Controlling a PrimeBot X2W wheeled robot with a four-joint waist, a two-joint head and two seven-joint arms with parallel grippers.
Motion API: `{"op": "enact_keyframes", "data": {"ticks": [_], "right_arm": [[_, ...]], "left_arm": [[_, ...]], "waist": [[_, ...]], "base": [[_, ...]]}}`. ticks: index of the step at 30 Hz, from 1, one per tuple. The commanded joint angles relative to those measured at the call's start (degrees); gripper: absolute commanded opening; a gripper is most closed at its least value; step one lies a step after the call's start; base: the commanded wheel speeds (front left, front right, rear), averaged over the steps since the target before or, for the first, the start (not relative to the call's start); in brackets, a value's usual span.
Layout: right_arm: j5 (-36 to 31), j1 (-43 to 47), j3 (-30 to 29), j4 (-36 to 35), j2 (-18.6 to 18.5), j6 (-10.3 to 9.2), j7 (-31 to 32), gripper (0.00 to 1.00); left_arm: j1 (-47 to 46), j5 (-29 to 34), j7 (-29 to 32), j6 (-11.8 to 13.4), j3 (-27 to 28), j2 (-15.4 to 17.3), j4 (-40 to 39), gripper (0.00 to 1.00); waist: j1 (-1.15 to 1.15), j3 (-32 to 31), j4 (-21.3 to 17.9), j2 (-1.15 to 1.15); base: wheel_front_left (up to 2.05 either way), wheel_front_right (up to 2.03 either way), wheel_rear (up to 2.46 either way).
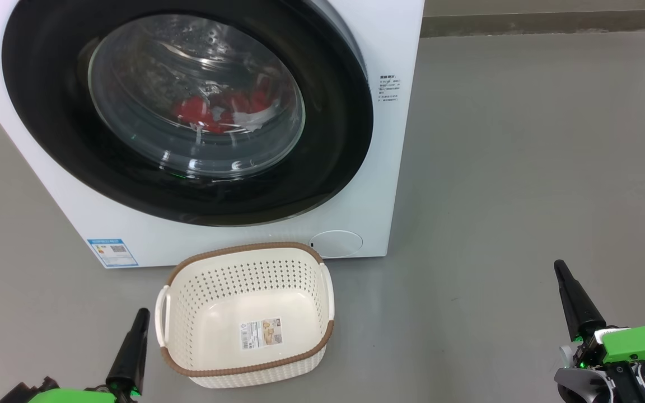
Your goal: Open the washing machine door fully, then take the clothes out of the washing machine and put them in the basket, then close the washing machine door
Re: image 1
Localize small printed text sticker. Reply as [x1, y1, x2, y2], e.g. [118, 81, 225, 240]
[378, 74, 401, 104]

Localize red and white garment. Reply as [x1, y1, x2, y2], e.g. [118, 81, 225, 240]
[174, 78, 278, 135]

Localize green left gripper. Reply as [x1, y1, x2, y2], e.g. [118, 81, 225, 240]
[0, 308, 151, 403]

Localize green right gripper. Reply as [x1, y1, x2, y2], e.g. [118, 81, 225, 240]
[554, 259, 645, 369]

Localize black round glass washer door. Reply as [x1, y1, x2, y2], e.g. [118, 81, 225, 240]
[2, 0, 374, 227]

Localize cream laundry basket brown rim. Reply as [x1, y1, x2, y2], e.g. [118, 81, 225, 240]
[155, 242, 335, 389]

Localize round white filter cover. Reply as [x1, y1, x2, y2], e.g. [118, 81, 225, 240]
[309, 230, 363, 259]

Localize white front-load washing machine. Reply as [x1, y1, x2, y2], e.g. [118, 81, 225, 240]
[0, 0, 425, 270]

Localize blue energy label sticker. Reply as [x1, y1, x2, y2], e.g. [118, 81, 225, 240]
[87, 239, 139, 268]

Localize white printed label sticker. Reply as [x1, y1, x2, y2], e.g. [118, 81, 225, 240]
[240, 318, 283, 351]

